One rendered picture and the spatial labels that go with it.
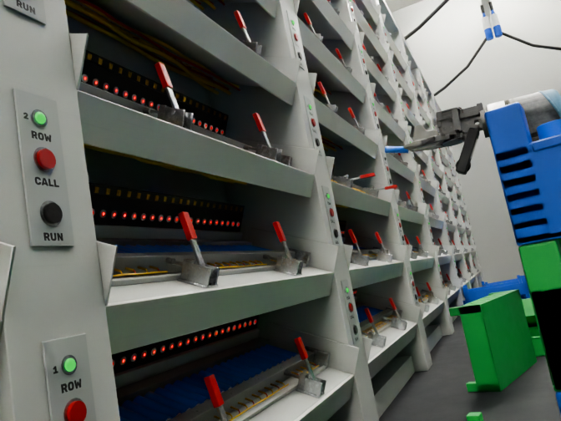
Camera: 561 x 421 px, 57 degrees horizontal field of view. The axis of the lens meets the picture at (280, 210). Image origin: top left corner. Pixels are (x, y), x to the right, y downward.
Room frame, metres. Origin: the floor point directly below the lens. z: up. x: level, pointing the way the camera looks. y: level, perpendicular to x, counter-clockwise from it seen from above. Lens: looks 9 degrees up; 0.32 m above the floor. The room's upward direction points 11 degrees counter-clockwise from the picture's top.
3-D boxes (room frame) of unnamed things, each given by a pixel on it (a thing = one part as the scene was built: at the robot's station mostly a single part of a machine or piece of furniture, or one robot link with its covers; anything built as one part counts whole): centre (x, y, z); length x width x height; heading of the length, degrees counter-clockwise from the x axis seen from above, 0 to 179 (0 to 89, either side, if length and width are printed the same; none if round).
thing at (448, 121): (1.29, -0.50, 0.64); 0.12 x 0.08 x 0.09; 67
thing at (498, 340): (1.39, -0.49, 0.10); 0.30 x 0.08 x 0.20; 140
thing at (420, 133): (1.32, -0.39, 0.64); 0.09 x 0.03 x 0.06; 71
